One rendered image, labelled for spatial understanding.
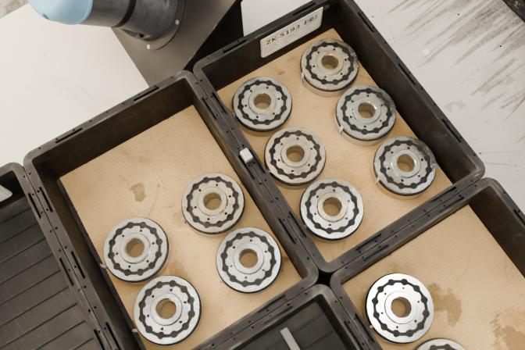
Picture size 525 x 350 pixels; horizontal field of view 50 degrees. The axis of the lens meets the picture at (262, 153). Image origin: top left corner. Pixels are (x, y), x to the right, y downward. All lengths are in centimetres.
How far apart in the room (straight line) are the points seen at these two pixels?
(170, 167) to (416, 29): 61
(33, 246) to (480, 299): 72
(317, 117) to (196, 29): 27
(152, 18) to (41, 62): 32
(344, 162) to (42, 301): 54
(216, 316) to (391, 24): 71
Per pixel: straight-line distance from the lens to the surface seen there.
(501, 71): 127
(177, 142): 99
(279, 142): 95
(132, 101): 92
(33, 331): 99
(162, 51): 111
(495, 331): 97
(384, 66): 98
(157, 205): 96
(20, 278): 101
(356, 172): 97
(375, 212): 95
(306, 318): 92
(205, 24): 103
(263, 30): 96
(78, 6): 97
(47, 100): 124
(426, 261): 95
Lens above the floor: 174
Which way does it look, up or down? 70 degrees down
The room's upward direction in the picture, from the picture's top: 3 degrees counter-clockwise
